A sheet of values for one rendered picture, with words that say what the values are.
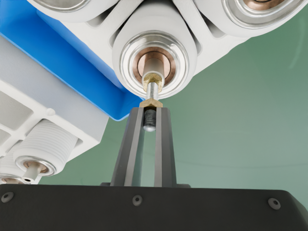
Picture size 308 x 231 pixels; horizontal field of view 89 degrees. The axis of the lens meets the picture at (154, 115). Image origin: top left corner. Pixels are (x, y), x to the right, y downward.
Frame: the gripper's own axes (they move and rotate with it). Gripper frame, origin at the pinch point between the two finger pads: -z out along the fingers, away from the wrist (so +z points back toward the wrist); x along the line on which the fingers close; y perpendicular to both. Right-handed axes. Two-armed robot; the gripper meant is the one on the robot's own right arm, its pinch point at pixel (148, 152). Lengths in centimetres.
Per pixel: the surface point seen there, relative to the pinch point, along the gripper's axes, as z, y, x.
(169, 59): -10.8, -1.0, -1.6
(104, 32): -18.0, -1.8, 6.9
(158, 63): -9.9, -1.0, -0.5
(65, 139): -16.3, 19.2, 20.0
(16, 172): -11.3, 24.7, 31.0
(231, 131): -36, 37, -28
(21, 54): -26.1, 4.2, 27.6
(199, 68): -18.0, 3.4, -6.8
